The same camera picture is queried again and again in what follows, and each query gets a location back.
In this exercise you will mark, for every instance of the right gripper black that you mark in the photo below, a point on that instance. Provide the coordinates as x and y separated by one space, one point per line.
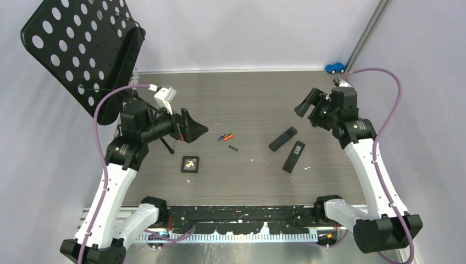
316 97

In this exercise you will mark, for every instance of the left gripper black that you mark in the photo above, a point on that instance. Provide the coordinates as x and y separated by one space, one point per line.
192 130

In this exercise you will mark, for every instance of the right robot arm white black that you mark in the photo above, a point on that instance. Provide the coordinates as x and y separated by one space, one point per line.
387 223

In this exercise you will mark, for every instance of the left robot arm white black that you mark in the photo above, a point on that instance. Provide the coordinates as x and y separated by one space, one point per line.
101 239

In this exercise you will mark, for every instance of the black remote plain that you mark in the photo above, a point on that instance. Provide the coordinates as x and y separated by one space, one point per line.
283 139

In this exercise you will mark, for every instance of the blue purple battery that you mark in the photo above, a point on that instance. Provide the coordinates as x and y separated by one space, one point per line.
221 136

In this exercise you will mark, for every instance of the small black square tray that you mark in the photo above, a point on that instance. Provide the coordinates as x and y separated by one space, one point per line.
190 164

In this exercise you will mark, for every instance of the blue toy car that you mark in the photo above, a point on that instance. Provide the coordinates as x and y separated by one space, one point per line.
335 68

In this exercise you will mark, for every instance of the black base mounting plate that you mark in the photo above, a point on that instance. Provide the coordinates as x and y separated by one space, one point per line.
243 220

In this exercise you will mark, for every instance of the black perforated music stand tray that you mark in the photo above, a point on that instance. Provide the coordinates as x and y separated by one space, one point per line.
90 47

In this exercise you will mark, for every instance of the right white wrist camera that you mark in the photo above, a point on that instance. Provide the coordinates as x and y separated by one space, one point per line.
338 82

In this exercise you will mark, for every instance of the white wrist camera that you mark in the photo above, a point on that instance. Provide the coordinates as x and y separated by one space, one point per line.
338 82
164 97

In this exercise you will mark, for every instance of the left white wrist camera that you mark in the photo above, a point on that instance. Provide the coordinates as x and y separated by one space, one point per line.
164 97

